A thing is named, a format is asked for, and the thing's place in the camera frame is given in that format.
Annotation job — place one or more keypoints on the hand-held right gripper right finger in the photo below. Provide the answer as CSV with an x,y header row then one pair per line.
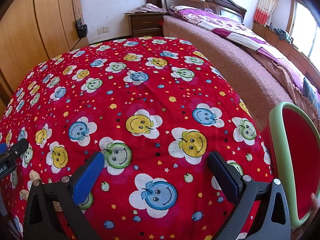
x,y
225,177

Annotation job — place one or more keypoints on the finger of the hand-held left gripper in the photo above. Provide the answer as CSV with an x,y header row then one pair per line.
x,y
17,148

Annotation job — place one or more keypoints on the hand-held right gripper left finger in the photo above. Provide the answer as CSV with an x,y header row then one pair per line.
x,y
88,177

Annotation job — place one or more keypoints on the red bin with green rim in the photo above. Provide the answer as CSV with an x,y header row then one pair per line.
x,y
297,155

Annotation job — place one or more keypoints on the peanut shell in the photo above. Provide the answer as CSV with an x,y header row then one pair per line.
x,y
34,175
25,194

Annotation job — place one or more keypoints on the red smiley printed blanket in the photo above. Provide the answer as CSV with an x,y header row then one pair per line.
x,y
150,92

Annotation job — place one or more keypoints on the bed with purple quilt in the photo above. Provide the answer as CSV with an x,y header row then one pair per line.
x,y
225,60

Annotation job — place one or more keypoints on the pink checked bedspread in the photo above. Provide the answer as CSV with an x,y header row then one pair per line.
x,y
287,77

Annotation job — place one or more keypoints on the blue plaid cloth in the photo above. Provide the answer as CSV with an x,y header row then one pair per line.
x,y
311,91

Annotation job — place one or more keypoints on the wooden wardrobe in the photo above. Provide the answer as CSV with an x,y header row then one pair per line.
x,y
37,25

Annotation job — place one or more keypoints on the long wooden cabinet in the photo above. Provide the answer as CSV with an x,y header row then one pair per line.
x,y
282,42

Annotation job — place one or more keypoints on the purple floral quilt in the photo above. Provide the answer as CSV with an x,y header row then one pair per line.
x,y
237,30

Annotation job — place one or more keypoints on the teal cloth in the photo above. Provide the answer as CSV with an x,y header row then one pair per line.
x,y
282,33

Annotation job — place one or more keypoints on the dark wooden nightstand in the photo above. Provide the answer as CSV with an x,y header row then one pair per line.
x,y
145,25

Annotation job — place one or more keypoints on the purple floral pillow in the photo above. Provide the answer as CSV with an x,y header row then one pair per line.
x,y
185,10

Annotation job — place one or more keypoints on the wooden framed window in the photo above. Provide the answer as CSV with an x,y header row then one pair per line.
x,y
305,25

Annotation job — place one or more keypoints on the white and red curtain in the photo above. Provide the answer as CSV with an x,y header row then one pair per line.
x,y
265,5

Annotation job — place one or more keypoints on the pink cloth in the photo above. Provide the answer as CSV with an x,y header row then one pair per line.
x,y
147,8

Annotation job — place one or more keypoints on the black wall bag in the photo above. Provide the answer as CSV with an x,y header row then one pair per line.
x,y
82,31

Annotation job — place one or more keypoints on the white wall socket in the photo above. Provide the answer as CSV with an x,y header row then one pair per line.
x,y
103,30

